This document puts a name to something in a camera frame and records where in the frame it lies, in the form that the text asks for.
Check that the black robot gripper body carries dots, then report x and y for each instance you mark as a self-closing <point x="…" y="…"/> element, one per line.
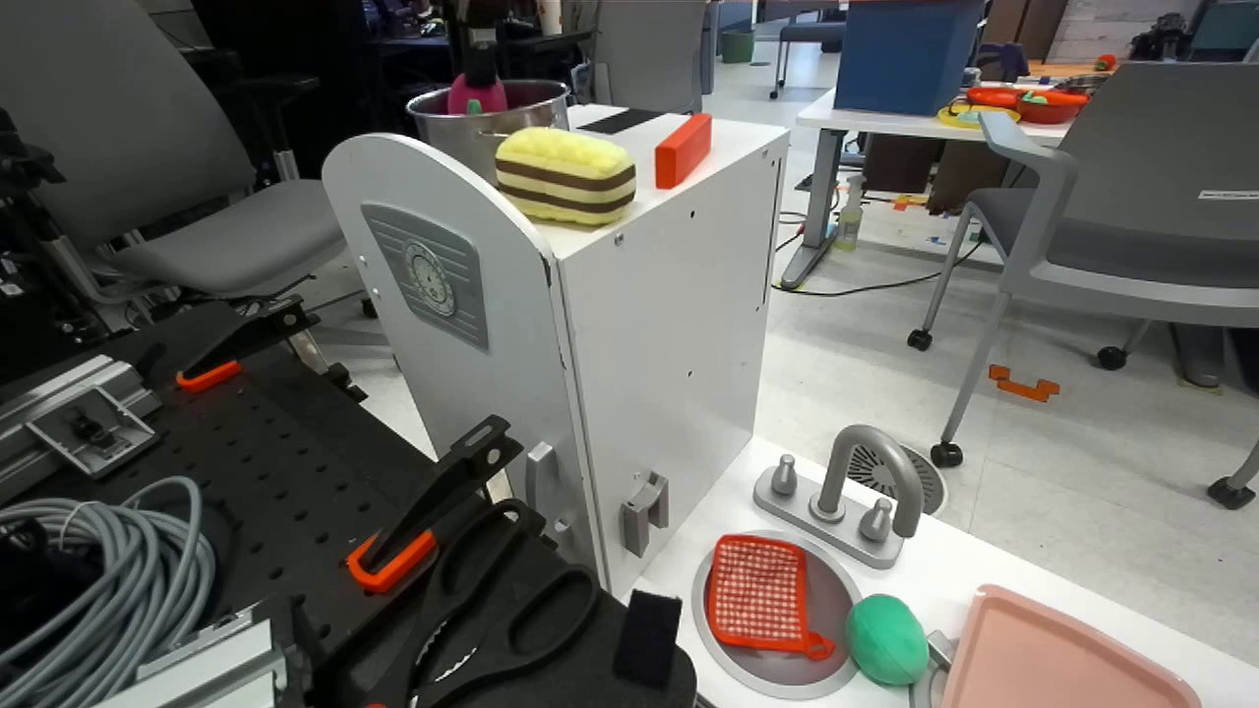
<point x="482" y="27"/>

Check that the silver metal pot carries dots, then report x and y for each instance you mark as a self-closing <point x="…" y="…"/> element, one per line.
<point x="455" y="139"/>

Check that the round grey sink basin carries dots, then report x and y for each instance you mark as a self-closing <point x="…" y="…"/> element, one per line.
<point x="786" y="672"/>

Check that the white sink counter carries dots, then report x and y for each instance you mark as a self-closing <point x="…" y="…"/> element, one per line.
<point x="995" y="575"/>

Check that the yellow brown striped sponge plush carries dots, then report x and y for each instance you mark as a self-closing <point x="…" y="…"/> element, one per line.
<point x="563" y="179"/>

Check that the black flat patch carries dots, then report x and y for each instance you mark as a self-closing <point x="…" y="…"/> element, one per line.
<point x="620" y="120"/>

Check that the orange rectangular block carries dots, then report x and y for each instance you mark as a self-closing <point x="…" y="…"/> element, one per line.
<point x="683" y="153"/>

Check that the white toy kitchen cabinet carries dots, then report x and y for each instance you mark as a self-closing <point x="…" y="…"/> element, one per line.
<point x="654" y="340"/>

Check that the grey office chair with armless seat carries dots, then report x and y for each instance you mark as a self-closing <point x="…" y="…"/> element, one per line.
<point x="129" y="132"/>

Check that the white desk with grey legs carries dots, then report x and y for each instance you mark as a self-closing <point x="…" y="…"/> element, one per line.
<point x="866" y="125"/>

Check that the clear spray bottle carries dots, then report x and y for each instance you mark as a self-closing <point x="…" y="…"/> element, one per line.
<point x="851" y="222"/>

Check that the grey cabinet latch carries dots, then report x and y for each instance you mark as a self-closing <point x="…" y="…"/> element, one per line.
<point x="643" y="512"/>

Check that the grey toy faucet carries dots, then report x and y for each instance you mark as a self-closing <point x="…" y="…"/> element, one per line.
<point x="857" y="459"/>

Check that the orange tray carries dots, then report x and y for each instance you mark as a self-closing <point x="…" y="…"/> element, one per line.
<point x="1028" y="99"/>

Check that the silver aluminium extrusion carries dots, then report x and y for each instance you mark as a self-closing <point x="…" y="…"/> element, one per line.
<point x="52" y="419"/>

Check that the black scissors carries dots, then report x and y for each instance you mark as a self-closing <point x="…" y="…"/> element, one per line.
<point x="550" y="623"/>

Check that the small black block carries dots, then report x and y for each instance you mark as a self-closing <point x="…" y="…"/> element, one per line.
<point x="646" y="639"/>

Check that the orange mesh basket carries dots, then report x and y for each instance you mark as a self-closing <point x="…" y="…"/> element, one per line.
<point x="761" y="597"/>

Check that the orange floor marker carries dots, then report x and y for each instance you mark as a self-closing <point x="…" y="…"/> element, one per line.
<point x="1024" y="386"/>

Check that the grey wheeled chair with armrests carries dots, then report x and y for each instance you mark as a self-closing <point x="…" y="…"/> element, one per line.
<point x="1154" y="200"/>

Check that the green plush ball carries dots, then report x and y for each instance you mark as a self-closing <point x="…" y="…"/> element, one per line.
<point x="885" y="639"/>

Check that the pink plastic tray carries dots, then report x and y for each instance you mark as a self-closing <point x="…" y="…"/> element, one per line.
<point x="1047" y="661"/>

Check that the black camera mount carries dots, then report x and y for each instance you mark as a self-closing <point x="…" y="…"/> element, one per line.
<point x="22" y="261"/>

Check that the silver metal bracket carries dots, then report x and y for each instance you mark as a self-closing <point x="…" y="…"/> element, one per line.
<point x="198" y="672"/>

